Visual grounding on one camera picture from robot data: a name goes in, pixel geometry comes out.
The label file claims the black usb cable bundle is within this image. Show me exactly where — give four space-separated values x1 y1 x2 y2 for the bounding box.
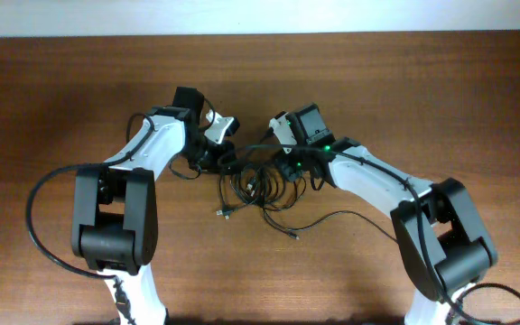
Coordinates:
214 144 309 221

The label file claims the long thin black cable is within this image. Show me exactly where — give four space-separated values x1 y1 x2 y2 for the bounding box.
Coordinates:
262 207 399 245

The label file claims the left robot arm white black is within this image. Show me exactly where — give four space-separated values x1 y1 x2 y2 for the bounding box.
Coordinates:
71 87 239 324

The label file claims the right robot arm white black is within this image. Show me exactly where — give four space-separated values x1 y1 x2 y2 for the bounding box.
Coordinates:
269 104 498 324

